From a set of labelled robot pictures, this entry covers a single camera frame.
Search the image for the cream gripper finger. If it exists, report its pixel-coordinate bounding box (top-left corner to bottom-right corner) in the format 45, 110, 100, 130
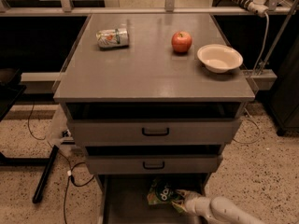
176, 189, 201, 200
171, 201, 186, 213

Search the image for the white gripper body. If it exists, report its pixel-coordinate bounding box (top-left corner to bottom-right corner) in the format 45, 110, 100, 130
184, 195, 211, 217

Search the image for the green rice chip bag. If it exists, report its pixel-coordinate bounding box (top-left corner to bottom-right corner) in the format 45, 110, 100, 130
147, 178, 184, 211

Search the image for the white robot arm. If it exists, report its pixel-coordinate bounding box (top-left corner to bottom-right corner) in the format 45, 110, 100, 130
174, 189, 265, 224

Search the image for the bottom grey drawer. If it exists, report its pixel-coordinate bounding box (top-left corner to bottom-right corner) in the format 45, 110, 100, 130
97, 175, 208, 224

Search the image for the grey drawer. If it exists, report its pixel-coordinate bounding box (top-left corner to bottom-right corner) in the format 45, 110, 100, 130
65, 102, 242, 146
86, 145, 222, 175
97, 175, 208, 224

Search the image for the middle grey drawer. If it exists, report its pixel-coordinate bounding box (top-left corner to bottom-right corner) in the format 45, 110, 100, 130
86, 145, 222, 175

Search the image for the grey drawer cabinet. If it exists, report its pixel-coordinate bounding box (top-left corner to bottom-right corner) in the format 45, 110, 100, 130
53, 12, 256, 224

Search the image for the top grey drawer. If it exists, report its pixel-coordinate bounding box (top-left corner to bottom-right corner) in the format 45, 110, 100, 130
65, 102, 242, 146

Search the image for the white bowl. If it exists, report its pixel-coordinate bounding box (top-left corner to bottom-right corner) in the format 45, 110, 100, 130
197, 44, 243, 74

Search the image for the black table leg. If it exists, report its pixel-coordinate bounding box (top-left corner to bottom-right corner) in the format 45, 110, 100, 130
32, 146, 59, 204

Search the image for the red apple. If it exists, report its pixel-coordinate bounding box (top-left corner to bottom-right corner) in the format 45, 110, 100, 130
171, 31, 192, 53

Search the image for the crushed soda can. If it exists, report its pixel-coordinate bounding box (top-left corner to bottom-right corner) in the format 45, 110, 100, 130
96, 28, 129, 49

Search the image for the black floor cable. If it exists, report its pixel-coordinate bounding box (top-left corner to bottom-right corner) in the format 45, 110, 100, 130
27, 103, 95, 224

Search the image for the white spiral hose fixture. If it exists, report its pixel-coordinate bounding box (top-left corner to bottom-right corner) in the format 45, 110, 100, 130
231, 0, 268, 18

